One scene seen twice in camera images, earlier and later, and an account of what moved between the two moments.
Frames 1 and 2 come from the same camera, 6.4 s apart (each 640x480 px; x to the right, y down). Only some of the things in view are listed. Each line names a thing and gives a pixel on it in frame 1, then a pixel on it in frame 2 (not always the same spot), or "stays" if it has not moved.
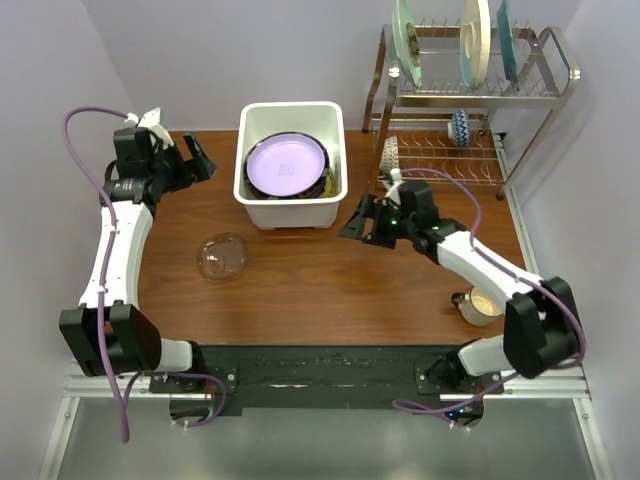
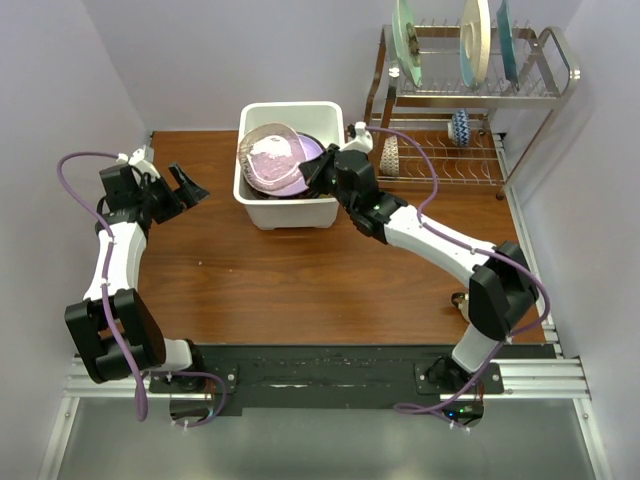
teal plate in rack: [505, 34] stays
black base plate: [265, 376] stays
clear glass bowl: [222, 257] -> [270, 156]
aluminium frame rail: [556, 384] stays
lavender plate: [285, 164] stays
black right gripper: [373, 209] -> [314, 170]
